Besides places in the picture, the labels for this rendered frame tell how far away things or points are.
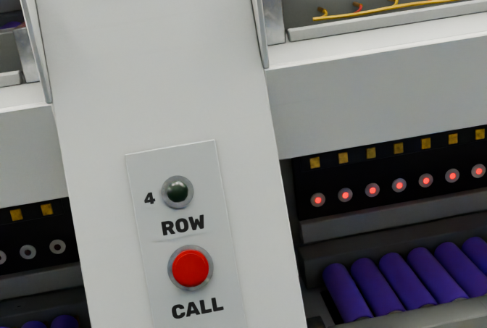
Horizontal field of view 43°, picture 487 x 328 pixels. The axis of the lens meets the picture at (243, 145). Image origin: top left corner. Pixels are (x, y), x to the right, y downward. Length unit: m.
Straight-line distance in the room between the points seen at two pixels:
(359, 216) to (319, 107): 0.19
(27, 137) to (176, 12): 0.09
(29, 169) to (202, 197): 0.08
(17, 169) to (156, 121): 0.07
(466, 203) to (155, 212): 0.28
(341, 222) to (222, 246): 0.20
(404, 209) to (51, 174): 0.27
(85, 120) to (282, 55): 0.10
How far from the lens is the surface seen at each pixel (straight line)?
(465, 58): 0.31
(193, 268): 0.27
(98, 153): 0.28
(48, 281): 0.46
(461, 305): 0.39
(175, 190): 0.27
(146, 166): 0.27
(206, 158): 0.27
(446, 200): 0.48
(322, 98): 0.29
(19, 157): 0.29
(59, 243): 0.45
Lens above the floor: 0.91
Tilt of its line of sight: level
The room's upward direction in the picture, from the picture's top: 10 degrees counter-clockwise
